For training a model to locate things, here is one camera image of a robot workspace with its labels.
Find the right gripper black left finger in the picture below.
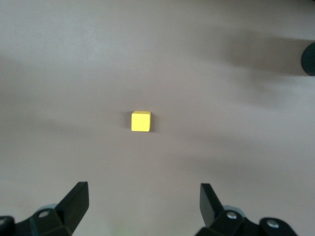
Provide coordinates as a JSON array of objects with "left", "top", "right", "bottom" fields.
[{"left": 0, "top": 181, "right": 89, "bottom": 236}]

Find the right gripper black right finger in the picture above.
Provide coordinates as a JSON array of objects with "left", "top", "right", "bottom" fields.
[{"left": 194, "top": 183, "right": 298, "bottom": 236}]

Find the yellow wooden cube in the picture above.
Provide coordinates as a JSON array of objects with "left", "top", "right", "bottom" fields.
[{"left": 130, "top": 110, "right": 152, "bottom": 133}]

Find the black ribbed cylinder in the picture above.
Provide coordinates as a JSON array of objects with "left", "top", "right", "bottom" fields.
[{"left": 300, "top": 41, "right": 315, "bottom": 77}]

